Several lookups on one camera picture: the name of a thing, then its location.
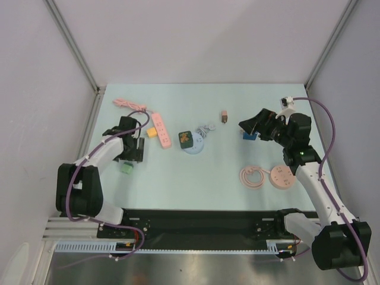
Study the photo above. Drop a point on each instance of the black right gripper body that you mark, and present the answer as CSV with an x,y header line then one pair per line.
x,y
265,125

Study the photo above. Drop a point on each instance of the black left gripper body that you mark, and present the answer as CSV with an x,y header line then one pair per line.
x,y
132,154

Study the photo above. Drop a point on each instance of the light green USB charger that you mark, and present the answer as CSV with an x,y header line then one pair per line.
x,y
126,168

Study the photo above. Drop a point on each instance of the dark green cube socket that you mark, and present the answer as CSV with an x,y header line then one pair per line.
x,y
185,139

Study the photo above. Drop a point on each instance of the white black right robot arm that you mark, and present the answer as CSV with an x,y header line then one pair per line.
x,y
339,240

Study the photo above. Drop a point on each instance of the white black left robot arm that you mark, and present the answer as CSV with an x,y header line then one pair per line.
x,y
79,192

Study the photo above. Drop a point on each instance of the brown plug adapter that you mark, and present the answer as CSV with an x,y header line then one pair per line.
x,y
224,116

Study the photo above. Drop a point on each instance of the yellow plug adapter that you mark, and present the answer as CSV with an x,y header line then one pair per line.
x,y
152,132

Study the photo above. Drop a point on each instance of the blue cube socket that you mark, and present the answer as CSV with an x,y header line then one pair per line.
x,y
247,136

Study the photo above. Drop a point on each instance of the pink power strip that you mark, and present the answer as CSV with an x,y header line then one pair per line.
x,y
162,132

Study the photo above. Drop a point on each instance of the pink round socket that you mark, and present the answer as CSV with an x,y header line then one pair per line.
x,y
281,177

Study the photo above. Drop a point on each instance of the light blue round socket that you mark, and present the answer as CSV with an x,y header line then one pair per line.
x,y
198,144

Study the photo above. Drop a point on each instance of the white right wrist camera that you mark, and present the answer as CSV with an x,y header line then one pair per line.
x,y
287,107

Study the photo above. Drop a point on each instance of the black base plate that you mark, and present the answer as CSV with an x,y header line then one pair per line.
x,y
211,229

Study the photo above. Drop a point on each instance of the aluminium frame rail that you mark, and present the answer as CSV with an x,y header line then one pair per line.
x,y
61,228

